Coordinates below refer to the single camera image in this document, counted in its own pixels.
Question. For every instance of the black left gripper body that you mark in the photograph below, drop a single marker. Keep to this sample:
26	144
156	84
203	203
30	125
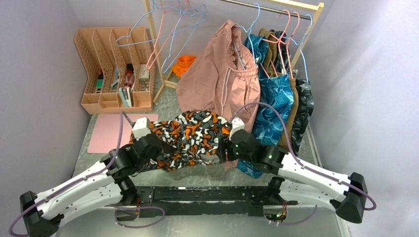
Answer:
143	164

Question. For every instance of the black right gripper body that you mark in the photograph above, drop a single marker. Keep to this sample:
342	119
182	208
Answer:
232	153

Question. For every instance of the orange camouflage shorts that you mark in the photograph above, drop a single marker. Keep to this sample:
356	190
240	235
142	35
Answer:
193	137

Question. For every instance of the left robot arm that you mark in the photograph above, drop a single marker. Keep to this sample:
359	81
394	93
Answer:
106	182

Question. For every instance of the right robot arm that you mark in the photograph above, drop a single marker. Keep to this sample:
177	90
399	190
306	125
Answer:
299	181

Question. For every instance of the blue leaf print shorts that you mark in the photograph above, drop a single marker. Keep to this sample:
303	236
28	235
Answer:
267	127

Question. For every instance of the pink hanging shorts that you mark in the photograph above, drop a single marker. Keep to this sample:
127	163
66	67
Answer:
243	103

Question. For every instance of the dark leaf print shorts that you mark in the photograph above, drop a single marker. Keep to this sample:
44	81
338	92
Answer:
304	108

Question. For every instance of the brown hanging shorts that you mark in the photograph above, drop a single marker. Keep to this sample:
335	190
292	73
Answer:
278	60

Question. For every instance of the pink mat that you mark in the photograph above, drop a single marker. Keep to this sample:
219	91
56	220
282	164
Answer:
106	131

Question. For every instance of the peach desk organizer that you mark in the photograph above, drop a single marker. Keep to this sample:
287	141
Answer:
112	58

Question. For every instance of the orange knitted object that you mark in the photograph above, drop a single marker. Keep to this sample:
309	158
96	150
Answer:
182	65

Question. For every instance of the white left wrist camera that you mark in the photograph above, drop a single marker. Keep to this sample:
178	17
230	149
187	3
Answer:
141	128

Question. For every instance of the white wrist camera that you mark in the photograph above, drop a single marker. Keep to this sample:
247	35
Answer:
237	124
141	128

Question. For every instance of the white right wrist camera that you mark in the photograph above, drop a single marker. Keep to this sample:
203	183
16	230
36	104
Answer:
237	124

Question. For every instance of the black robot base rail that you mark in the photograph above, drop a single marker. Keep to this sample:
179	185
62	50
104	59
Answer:
176	201

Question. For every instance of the blue empty wire hanger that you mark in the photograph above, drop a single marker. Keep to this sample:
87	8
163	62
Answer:
162	45

